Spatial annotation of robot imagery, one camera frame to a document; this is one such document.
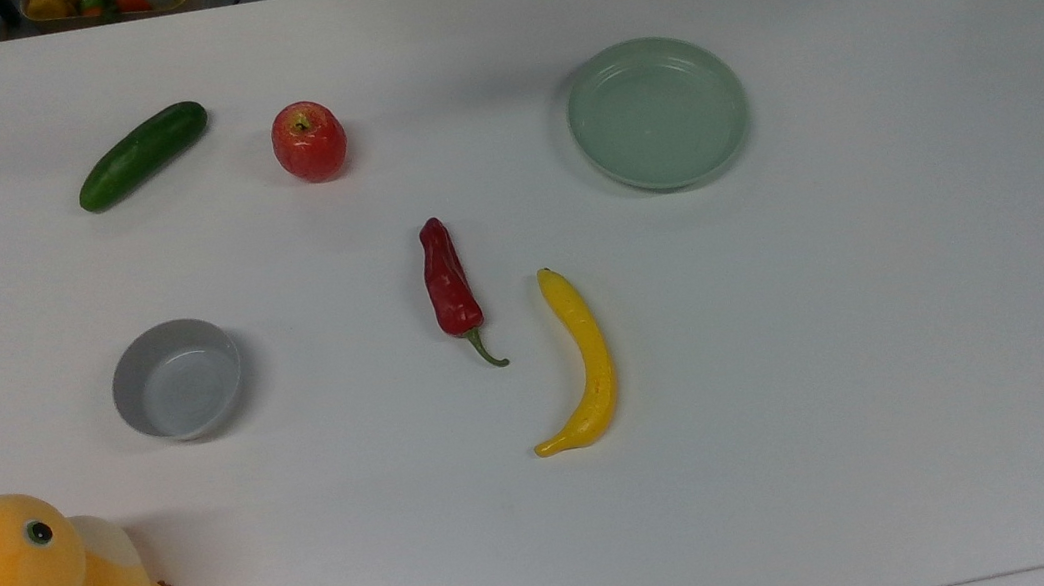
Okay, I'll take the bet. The red apple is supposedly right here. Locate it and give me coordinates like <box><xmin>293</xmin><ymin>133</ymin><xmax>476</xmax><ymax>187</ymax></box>
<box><xmin>267</xmin><ymin>96</ymin><xmax>354</xmax><ymax>189</ymax></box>

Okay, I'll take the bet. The grey bowl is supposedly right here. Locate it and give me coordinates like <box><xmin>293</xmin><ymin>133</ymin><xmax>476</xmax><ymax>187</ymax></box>
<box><xmin>104</xmin><ymin>312</ymin><xmax>252</xmax><ymax>450</ymax></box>

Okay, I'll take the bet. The red chili pepper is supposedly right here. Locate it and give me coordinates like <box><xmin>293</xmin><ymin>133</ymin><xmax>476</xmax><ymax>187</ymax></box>
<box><xmin>417</xmin><ymin>210</ymin><xmax>512</xmax><ymax>377</ymax></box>

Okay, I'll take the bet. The yellow banana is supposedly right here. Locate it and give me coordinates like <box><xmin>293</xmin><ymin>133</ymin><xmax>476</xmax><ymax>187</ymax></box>
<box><xmin>510</xmin><ymin>260</ymin><xmax>626</xmax><ymax>460</ymax></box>

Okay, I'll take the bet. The pale green plate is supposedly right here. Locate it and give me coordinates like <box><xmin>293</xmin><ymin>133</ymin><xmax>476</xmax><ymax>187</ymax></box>
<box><xmin>558</xmin><ymin>25</ymin><xmax>758</xmax><ymax>203</ymax></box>

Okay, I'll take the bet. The green cucumber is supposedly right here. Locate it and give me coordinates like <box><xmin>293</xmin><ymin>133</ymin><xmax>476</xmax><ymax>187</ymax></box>
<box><xmin>68</xmin><ymin>99</ymin><xmax>220</xmax><ymax>216</ymax></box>

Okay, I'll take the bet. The basket of toy vegetables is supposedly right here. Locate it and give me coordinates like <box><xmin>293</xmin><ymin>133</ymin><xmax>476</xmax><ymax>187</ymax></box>
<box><xmin>17</xmin><ymin>0</ymin><xmax>209</xmax><ymax>36</ymax></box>

